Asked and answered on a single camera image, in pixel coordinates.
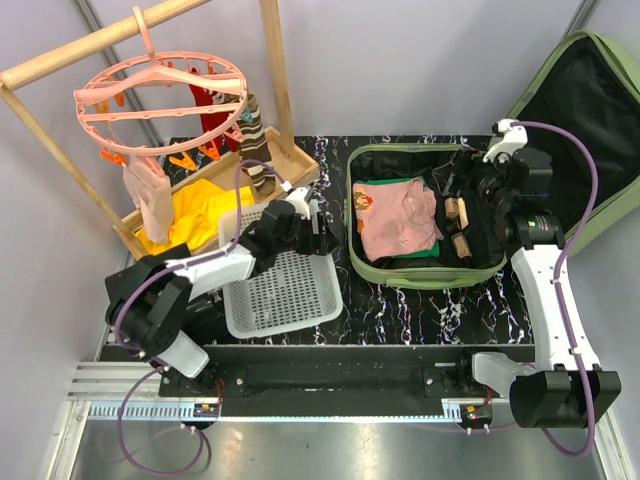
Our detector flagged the brown capped cosmetic bottle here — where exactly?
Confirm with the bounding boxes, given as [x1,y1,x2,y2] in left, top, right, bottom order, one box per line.
[451,232,473,260]

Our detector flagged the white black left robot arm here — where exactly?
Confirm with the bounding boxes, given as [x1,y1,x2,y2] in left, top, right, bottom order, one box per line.
[105,185,342,396]

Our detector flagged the orange clothespin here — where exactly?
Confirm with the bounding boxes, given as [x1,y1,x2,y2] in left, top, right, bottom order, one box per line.
[168,152,196,171]

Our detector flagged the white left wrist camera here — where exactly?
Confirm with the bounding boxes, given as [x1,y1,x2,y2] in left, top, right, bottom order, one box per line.
[280,181,312,220]

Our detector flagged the red garment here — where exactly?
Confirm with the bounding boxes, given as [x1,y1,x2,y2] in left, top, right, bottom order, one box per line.
[187,69,236,146]

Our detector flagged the yellow shorts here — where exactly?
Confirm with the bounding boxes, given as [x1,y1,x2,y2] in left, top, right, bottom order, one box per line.
[136,179,237,255]

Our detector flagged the beige cosmetic bottle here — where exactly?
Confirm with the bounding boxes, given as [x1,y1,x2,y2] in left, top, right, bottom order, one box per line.
[444,197,469,231]

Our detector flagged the pale pink garment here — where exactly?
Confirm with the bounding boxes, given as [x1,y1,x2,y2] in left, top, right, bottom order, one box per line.
[123,156,174,244]

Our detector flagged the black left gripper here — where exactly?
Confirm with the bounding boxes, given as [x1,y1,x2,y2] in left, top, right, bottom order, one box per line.
[275,211,340,257]

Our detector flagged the black box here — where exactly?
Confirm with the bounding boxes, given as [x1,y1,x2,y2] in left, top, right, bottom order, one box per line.
[105,244,225,360]

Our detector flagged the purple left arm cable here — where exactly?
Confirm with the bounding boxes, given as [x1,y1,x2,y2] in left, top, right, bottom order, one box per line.
[112,159,291,474]

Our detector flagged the pink round clip hanger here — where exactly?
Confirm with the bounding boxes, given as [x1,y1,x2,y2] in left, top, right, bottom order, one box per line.
[74,6,248,167]

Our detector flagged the brown striped sock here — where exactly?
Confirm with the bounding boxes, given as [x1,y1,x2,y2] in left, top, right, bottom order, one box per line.
[237,94,276,195]

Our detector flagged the pink sweater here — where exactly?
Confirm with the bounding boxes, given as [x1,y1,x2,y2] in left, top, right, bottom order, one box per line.
[351,177,446,263]

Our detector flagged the green shirt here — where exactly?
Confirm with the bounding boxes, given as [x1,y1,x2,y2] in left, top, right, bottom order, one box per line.
[357,176,441,261]

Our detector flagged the teal clothespin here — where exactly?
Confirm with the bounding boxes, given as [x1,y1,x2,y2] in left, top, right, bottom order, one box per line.
[241,108,253,124]

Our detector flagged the green hard-shell suitcase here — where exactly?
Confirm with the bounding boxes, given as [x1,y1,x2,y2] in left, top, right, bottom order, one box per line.
[345,30,639,290]

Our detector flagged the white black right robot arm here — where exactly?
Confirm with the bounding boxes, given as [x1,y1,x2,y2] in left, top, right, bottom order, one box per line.
[442,147,621,429]

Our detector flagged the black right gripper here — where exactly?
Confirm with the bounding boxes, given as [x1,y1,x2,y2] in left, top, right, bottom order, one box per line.
[431,146,514,212]

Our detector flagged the wooden clothes rack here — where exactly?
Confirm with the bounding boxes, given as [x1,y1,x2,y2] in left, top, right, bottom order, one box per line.
[1,1,320,258]

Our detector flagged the aluminium frame rail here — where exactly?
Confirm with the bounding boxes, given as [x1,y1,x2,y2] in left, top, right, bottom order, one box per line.
[44,359,631,480]

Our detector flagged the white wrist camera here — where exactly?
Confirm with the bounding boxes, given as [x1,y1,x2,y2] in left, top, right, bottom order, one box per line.
[482,119,528,164]
[280,181,312,220]

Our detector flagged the white plastic mesh basket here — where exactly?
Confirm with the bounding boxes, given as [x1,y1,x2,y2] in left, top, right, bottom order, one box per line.
[214,200,343,339]

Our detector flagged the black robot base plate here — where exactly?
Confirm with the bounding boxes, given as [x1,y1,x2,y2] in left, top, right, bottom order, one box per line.
[153,345,535,423]

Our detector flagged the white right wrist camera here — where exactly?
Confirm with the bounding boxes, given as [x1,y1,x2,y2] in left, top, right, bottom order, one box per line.
[482,119,528,164]

